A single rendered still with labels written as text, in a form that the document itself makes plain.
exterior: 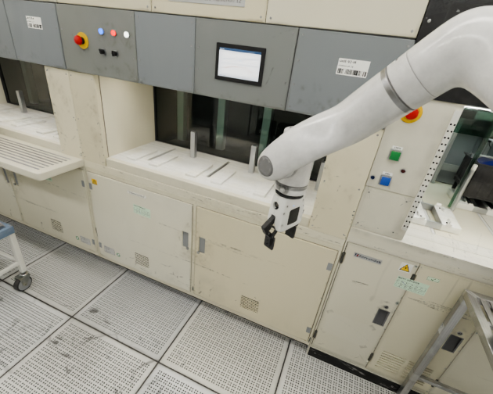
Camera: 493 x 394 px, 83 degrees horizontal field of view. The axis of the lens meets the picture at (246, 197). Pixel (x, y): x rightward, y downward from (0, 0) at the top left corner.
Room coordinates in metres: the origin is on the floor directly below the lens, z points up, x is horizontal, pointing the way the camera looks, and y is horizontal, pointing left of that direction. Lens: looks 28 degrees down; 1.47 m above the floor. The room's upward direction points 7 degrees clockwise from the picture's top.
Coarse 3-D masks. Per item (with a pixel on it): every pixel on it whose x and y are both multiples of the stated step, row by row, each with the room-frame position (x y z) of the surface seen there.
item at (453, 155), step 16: (448, 16) 0.98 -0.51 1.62; (448, 144) 1.66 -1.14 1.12; (464, 144) 1.68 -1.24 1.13; (448, 160) 1.70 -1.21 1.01; (432, 176) 1.66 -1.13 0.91; (448, 176) 1.68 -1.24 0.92; (336, 272) 1.00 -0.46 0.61; (416, 288) 0.90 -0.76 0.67; (320, 352) 0.98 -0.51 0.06; (352, 368) 0.92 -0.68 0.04; (384, 384) 0.87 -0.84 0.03
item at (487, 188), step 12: (468, 156) 1.45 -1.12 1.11; (492, 156) 1.41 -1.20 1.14; (480, 168) 1.33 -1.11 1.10; (492, 168) 1.31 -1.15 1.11; (456, 180) 1.47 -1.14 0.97; (480, 180) 1.32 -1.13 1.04; (492, 180) 1.30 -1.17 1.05; (468, 192) 1.32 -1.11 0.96; (480, 192) 1.31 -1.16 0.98; (492, 192) 1.30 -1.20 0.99
